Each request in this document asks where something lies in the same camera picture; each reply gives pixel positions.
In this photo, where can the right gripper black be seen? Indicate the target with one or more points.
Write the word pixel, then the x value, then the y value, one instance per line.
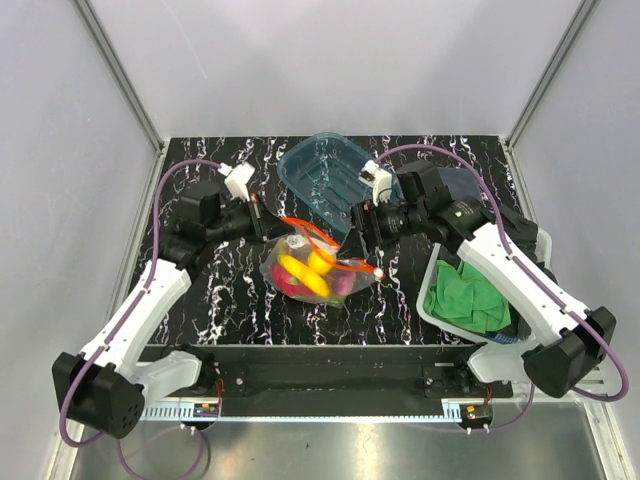
pixel 370 217

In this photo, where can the red fake fruit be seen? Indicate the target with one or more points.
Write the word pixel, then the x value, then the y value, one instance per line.
pixel 286 283

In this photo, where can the orange fake fruit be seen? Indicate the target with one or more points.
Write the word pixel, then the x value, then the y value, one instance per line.
pixel 319 262

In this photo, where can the left aluminium frame post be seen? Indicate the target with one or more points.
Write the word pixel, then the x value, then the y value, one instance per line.
pixel 100 37

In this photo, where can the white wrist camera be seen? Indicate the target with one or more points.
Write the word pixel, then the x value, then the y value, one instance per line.
pixel 236 179
pixel 378 180

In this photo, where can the right aluminium frame post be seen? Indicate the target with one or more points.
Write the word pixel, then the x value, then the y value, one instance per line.
pixel 576 25

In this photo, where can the green cloth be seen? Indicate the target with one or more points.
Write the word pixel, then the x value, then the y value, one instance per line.
pixel 463 297

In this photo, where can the navy folded cloth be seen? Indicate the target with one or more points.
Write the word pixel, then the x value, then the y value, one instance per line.
pixel 460 182

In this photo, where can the clear zip top bag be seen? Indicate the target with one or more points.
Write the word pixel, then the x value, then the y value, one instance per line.
pixel 308 237

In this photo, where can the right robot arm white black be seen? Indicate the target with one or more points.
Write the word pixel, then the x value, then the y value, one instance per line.
pixel 569 338

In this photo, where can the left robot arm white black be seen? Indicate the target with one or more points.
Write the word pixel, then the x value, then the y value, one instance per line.
pixel 104 387

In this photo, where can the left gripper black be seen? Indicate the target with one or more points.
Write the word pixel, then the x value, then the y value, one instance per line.
pixel 273 227

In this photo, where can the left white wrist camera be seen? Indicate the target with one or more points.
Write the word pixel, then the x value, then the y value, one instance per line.
pixel 236 179

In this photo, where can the white plastic basket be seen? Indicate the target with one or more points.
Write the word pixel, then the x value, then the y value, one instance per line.
pixel 519 330

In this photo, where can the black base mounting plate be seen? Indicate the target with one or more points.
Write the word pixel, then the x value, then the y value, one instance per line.
pixel 346 382

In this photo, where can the purple fake fruit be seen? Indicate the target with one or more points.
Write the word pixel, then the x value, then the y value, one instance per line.
pixel 342 282

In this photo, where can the black cloth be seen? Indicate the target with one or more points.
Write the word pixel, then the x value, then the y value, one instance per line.
pixel 523 233

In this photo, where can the yellow fake banana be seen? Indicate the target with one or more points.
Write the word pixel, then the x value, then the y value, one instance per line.
pixel 303 273

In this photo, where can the aluminium frame post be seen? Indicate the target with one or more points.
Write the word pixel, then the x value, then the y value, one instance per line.
pixel 100 37
pixel 576 25

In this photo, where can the teal plastic container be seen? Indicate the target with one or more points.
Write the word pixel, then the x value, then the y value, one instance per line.
pixel 323 171

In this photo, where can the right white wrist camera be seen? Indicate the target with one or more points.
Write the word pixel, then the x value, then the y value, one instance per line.
pixel 378 180

